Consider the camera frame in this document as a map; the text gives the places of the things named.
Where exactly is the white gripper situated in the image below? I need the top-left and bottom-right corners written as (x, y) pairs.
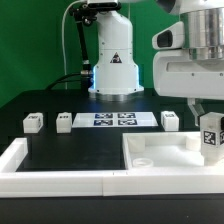
top-left (153, 50), bottom-right (224, 127)

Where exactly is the white square tabletop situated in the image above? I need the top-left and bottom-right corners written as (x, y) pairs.
top-left (123, 132), bottom-right (224, 170)

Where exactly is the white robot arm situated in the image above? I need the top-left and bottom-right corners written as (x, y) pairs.
top-left (69, 0), bottom-right (224, 125)

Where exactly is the white marker sheet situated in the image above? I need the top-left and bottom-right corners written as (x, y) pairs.
top-left (72, 112), bottom-right (158, 128)

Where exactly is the white U-shaped fence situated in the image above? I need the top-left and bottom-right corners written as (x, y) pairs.
top-left (0, 138), bottom-right (224, 198)

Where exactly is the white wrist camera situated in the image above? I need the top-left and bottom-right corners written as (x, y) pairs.
top-left (152, 21), bottom-right (185, 50)

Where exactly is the black cable bundle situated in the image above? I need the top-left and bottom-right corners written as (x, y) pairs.
top-left (45, 6), bottom-right (93, 92)

